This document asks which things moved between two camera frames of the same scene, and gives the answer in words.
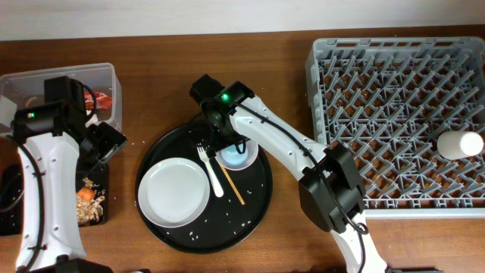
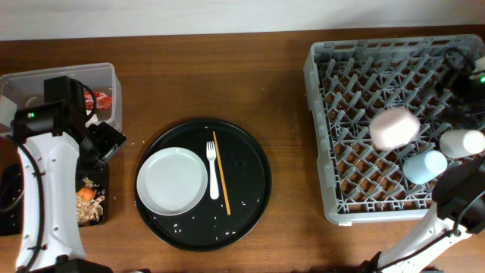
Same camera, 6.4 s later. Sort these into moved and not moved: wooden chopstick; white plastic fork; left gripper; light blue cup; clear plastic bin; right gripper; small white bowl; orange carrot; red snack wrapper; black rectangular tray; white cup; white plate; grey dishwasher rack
Moved: light blue cup; right gripper; small white bowl; white plate; wooden chopstick; white plastic fork
Not moved: red snack wrapper; orange carrot; left gripper; white cup; grey dishwasher rack; black rectangular tray; clear plastic bin
